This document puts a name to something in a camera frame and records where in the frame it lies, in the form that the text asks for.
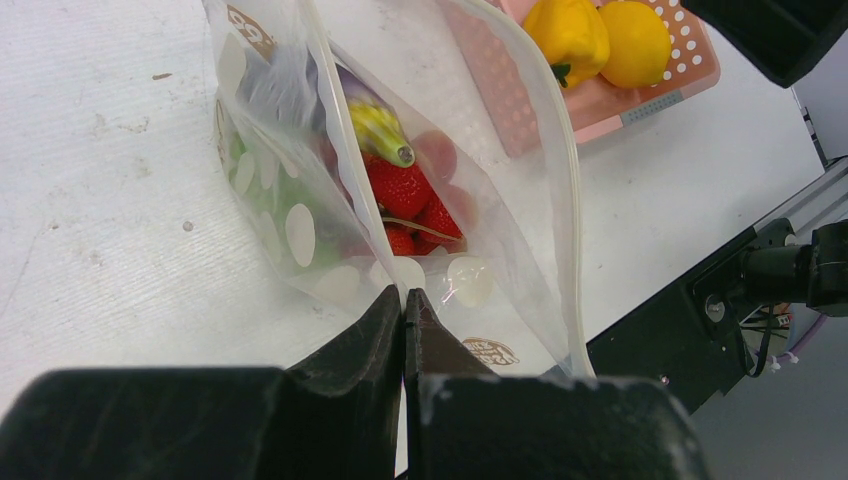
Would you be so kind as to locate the red toy strawberry bunch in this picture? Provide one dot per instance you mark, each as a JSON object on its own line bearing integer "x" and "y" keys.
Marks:
{"x": 414, "y": 216}

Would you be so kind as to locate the purple toy eggplant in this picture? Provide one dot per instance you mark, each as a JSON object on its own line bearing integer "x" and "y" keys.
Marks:
{"x": 376, "y": 126}

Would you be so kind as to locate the clear dotted zip top bag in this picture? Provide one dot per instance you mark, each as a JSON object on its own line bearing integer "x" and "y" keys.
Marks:
{"x": 481, "y": 111}

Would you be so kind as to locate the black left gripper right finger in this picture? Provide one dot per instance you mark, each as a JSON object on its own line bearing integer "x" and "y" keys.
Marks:
{"x": 466, "y": 422}

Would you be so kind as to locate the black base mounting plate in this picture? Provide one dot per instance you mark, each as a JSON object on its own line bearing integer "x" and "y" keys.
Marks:
{"x": 688, "y": 335}

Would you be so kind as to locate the yellow toy lemon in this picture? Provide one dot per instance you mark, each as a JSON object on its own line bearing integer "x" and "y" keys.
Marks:
{"x": 640, "y": 45}

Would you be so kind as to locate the yellow toy bell pepper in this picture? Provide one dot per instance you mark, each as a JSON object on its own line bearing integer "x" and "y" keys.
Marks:
{"x": 571, "y": 36}

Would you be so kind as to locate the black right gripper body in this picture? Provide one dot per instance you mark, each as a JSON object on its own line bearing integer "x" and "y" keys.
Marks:
{"x": 783, "y": 39}

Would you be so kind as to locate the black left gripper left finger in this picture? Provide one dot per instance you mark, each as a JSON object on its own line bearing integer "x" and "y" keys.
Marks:
{"x": 333, "y": 415}

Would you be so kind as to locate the aluminium table edge rail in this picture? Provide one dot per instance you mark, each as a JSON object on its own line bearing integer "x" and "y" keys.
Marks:
{"x": 824, "y": 201}

